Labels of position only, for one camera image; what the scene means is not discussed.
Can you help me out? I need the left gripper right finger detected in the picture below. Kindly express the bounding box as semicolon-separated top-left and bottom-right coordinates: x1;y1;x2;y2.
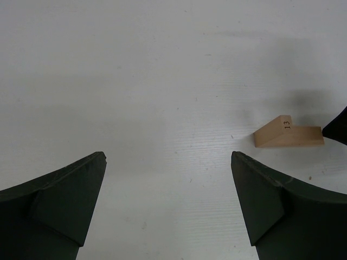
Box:
231;151;346;259

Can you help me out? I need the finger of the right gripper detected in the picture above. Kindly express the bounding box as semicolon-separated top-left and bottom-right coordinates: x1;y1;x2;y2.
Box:
322;107;347;145

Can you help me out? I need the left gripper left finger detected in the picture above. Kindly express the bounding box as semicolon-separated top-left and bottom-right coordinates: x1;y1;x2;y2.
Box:
1;152;106;259

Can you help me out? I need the large light wood block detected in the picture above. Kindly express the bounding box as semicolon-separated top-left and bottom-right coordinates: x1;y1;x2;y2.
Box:
254;126;325;148

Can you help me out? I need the thin wood block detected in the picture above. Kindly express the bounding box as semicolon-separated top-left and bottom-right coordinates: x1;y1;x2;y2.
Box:
254;115;292;148

